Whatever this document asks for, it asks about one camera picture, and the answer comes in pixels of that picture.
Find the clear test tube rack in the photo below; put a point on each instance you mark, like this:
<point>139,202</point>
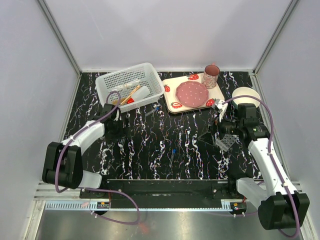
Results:
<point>226,142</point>

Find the white squeeze bottle red cap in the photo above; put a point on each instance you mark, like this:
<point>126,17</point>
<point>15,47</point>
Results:
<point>140,94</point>

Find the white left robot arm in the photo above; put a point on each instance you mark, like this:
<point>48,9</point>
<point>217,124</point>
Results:
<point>63,164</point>

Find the right controller box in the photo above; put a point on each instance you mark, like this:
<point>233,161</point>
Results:
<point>238,207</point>

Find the controller box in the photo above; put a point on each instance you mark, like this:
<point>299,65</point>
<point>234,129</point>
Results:
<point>238,207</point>
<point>103,205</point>

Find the pink patterned mug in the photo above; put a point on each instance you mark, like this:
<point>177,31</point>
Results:
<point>210,76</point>

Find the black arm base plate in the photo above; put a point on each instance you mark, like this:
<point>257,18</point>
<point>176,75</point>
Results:
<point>166,195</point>

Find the left controller box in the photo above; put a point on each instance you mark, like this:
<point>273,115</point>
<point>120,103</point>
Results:
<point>103,205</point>

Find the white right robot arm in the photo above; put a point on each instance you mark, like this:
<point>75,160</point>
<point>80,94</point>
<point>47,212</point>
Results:
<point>279,204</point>

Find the clear plastic funnel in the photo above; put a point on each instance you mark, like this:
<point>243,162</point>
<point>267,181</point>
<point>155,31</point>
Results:
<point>130,86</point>

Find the white perforated plastic basket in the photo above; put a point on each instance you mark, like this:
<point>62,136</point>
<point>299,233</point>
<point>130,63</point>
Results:
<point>121,83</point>

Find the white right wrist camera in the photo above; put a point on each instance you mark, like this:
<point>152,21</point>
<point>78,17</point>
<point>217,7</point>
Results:
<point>221,107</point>

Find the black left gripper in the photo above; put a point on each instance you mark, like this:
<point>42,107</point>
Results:
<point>124,132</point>

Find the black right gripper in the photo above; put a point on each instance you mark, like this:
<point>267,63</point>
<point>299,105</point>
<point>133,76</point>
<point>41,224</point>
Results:
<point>208,136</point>

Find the wooden test tube clamp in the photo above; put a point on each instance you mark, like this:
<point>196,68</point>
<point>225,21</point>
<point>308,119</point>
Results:
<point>130,95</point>

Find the pink dotted plate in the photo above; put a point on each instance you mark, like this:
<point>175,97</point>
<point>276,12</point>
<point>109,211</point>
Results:
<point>192,94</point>

